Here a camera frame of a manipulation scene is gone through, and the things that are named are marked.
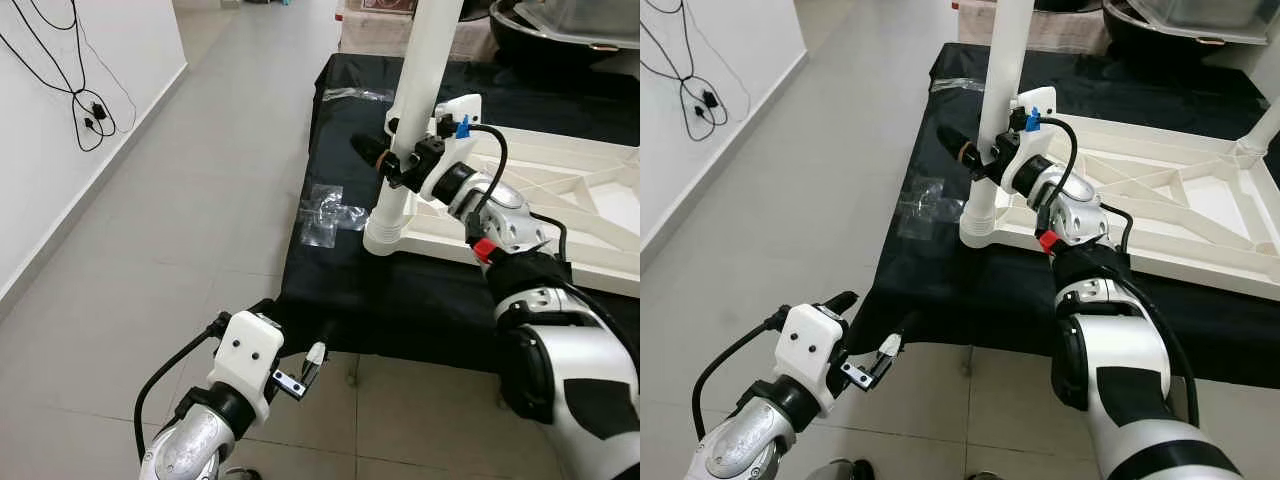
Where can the white plastic children table top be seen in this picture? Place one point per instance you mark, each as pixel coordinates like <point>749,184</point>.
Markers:
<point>1180,220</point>
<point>580,230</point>

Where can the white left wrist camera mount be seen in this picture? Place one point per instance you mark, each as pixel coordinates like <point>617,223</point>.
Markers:
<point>248,360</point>
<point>810,350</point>

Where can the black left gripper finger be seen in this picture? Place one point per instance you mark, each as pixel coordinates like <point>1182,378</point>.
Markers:
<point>262,305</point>
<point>890,352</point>
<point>838,301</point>
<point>317,362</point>

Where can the white plastic table leg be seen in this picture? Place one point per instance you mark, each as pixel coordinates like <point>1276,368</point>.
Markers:
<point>1005,60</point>
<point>425,70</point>
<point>1262,130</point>

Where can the black wok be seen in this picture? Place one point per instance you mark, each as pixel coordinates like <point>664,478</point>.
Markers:
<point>1130,40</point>
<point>520,40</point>

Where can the clear plastic film scrap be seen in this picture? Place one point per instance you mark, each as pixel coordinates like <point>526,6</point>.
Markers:
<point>955,85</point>
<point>358,95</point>

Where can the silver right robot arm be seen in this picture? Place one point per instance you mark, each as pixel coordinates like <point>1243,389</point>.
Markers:
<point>1130,360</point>
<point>570,360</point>

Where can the patterned beige cloth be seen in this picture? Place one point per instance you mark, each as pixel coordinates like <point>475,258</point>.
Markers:
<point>975,28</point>
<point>375,35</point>

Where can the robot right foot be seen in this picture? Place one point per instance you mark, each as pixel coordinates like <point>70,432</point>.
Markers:
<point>982,476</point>

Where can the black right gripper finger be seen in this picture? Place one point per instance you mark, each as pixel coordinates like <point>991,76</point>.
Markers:
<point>957,146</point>
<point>393,127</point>
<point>372,152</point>

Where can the grey metal table leg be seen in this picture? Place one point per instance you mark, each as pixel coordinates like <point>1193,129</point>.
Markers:
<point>966,360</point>
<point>352,368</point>

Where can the black tablecloth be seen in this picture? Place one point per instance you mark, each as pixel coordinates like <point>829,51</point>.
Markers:
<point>950,300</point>
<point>400,300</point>

